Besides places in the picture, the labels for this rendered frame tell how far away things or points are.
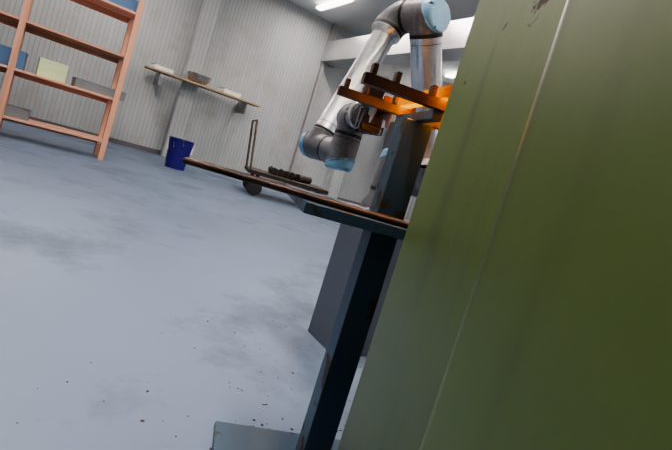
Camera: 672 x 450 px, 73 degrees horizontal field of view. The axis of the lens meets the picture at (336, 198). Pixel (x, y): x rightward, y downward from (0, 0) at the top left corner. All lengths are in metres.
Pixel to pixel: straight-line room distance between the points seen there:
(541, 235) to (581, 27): 0.08
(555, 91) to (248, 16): 9.65
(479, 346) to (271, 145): 9.78
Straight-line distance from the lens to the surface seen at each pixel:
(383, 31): 1.70
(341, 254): 1.92
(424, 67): 1.66
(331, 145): 1.44
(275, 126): 9.94
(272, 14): 10.00
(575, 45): 0.20
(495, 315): 0.18
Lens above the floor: 0.72
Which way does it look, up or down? 4 degrees down
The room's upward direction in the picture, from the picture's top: 17 degrees clockwise
